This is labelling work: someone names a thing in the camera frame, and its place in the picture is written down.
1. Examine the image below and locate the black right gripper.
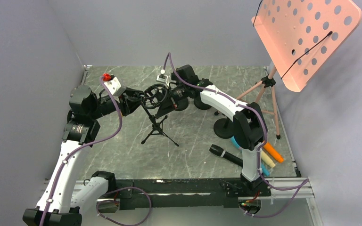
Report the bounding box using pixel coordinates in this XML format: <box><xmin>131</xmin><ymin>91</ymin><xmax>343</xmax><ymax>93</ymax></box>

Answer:
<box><xmin>156</xmin><ymin>83</ymin><xmax>189</xmax><ymax>118</ymax></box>

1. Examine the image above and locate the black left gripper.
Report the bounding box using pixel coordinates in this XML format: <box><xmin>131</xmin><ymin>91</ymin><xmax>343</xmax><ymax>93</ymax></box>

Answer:
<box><xmin>89</xmin><ymin>87</ymin><xmax>147</xmax><ymax>120</ymax></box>

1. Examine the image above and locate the black tripod shock-mount stand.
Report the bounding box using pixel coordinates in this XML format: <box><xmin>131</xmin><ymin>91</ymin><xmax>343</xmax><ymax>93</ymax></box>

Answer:
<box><xmin>141</xmin><ymin>83</ymin><xmax>179</xmax><ymax>147</ymax></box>

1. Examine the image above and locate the black shock-mount round stand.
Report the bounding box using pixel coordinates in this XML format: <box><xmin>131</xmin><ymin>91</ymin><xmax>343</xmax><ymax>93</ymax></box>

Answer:
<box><xmin>193</xmin><ymin>97</ymin><xmax>211</xmax><ymax>110</ymax></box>

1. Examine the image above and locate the black round-base clip stand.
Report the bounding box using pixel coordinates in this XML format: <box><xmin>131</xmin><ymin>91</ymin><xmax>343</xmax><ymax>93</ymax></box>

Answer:
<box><xmin>213</xmin><ymin>115</ymin><xmax>234</xmax><ymax>139</ymax></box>

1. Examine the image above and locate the black microphone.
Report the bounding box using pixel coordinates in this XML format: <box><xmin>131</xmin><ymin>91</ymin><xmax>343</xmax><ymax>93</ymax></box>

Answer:
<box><xmin>209</xmin><ymin>145</ymin><xmax>243</xmax><ymax>167</ymax></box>

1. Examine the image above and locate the orange microphone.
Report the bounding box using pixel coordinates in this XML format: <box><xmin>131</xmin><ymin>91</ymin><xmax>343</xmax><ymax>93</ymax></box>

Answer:
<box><xmin>264</xmin><ymin>143</ymin><xmax>284</xmax><ymax>163</ymax></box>

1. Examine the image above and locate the cream yellow microphone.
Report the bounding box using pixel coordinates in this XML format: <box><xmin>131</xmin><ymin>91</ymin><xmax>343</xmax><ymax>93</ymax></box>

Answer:
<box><xmin>261</xmin><ymin>151</ymin><xmax>276</xmax><ymax>168</ymax></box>

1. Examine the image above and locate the blue microphone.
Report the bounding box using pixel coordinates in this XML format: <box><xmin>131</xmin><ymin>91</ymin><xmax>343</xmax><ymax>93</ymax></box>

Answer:
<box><xmin>230</xmin><ymin>137</ymin><xmax>270</xmax><ymax>177</ymax></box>

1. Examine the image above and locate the black round-base tall stand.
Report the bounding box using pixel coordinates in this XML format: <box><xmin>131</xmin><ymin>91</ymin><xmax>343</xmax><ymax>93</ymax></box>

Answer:
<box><xmin>177</xmin><ymin>99</ymin><xmax>189</xmax><ymax>111</ymax></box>

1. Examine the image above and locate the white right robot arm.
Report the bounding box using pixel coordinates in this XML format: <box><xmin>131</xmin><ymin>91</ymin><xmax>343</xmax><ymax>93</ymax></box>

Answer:
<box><xmin>156</xmin><ymin>65</ymin><xmax>267</xmax><ymax>196</ymax></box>

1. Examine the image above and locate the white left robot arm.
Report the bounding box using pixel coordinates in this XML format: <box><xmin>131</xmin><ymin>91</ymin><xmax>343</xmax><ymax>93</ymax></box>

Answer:
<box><xmin>23</xmin><ymin>85</ymin><xmax>143</xmax><ymax>226</ymax></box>

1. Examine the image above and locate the pink perforated music stand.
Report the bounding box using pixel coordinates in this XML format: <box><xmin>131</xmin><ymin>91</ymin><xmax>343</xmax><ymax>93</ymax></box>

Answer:
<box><xmin>214</xmin><ymin>0</ymin><xmax>362</xmax><ymax>140</ymax></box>

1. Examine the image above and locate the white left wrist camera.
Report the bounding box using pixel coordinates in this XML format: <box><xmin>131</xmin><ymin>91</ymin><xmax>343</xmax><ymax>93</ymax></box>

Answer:
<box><xmin>104</xmin><ymin>77</ymin><xmax>127</xmax><ymax>97</ymax></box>

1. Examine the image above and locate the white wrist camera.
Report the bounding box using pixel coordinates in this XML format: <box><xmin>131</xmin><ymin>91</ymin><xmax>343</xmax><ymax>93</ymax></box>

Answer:
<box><xmin>156</xmin><ymin>69</ymin><xmax>170</xmax><ymax>88</ymax></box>
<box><xmin>104</xmin><ymin>77</ymin><xmax>127</xmax><ymax>97</ymax></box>

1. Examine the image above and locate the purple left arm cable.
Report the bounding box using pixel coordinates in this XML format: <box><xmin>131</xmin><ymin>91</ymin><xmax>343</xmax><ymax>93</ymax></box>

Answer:
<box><xmin>39</xmin><ymin>76</ymin><xmax>123</xmax><ymax>226</ymax></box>

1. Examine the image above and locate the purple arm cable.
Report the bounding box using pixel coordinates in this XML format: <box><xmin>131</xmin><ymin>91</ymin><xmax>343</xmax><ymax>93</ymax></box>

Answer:
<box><xmin>39</xmin><ymin>76</ymin><xmax>123</xmax><ymax>226</ymax></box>
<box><xmin>163</xmin><ymin>52</ymin><xmax>310</xmax><ymax>219</ymax></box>

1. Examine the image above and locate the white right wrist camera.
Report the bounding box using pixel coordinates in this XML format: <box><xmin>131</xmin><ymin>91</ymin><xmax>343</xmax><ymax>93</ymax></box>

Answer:
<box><xmin>156</xmin><ymin>69</ymin><xmax>170</xmax><ymax>88</ymax></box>

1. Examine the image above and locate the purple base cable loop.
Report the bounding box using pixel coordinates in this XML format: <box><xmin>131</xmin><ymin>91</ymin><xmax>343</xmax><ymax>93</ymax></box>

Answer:
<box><xmin>96</xmin><ymin>187</ymin><xmax>153</xmax><ymax>226</ymax></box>

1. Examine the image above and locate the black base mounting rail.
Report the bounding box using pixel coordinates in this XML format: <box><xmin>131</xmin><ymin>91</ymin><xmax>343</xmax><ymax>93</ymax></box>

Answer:
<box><xmin>99</xmin><ymin>178</ymin><xmax>271</xmax><ymax>210</ymax></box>

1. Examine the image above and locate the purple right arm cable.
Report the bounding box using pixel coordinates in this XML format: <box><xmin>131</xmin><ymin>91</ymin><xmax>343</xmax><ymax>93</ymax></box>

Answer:
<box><xmin>163</xmin><ymin>52</ymin><xmax>310</xmax><ymax>219</ymax></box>

